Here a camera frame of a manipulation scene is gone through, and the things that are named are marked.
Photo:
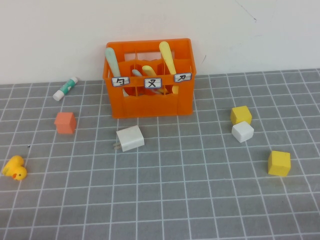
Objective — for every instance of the white foam cube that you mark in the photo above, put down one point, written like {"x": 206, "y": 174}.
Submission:
{"x": 242, "y": 132}

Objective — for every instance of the white green glue stick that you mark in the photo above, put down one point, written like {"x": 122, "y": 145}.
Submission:
{"x": 65, "y": 88}

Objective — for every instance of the pale green plastic spoon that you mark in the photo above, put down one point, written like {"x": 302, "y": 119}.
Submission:
{"x": 112, "y": 62}

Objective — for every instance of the grey plastic spoon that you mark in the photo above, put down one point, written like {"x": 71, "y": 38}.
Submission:
{"x": 137, "y": 73}

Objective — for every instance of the yellow rubber duck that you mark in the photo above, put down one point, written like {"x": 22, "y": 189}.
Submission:
{"x": 15, "y": 168}

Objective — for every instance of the white handwritten paper label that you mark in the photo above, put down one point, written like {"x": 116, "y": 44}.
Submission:
{"x": 182, "y": 77}
{"x": 120, "y": 81}
{"x": 152, "y": 83}

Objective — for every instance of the white USB charger plug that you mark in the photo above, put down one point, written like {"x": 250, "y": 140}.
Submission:
{"x": 130, "y": 138}

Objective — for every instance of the yellow plastic knife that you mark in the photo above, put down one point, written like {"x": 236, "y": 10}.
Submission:
{"x": 167, "y": 56}

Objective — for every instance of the yellow plastic fork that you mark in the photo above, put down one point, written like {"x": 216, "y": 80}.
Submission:
{"x": 149, "y": 70}

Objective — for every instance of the salmon foam cube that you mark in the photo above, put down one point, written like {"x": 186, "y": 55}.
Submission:
{"x": 65, "y": 122}

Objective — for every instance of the orange plastic cutlery crate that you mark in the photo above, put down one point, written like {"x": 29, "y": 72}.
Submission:
{"x": 150, "y": 107}

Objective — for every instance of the grey white-grid tablecloth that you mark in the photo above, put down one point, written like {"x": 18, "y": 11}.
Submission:
{"x": 175, "y": 187}

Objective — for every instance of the yellow foam cube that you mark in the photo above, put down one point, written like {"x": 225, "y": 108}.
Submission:
{"x": 241, "y": 113}
{"x": 278, "y": 163}

